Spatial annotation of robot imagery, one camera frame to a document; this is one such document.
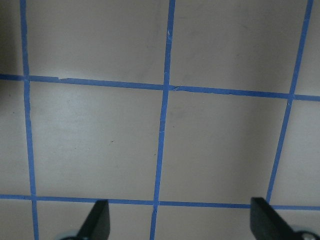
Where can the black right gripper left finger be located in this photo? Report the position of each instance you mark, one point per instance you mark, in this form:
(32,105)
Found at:
(97,224)

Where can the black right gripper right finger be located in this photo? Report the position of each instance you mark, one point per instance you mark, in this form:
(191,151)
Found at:
(266,223)

